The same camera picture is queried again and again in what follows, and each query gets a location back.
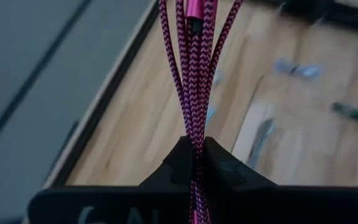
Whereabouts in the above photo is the long grey braided cable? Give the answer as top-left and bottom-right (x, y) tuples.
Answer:
(247, 118), (276, 169)

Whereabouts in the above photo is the white USB-C cable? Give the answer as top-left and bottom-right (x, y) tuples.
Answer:
(273, 57), (324, 80)

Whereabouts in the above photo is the clear plastic tray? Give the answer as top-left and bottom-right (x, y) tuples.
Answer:
(231, 74), (335, 187)

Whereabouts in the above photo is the pink braided USB-C cable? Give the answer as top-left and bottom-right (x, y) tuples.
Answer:
(157, 0), (244, 224)

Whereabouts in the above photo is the green braided USB-C cable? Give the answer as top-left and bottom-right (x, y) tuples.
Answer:
(331, 101), (358, 131)

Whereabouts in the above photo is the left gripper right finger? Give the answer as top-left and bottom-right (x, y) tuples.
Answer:
(205, 136), (278, 187)

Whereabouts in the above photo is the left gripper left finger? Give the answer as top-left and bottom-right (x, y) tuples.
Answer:
(139, 136), (194, 187)

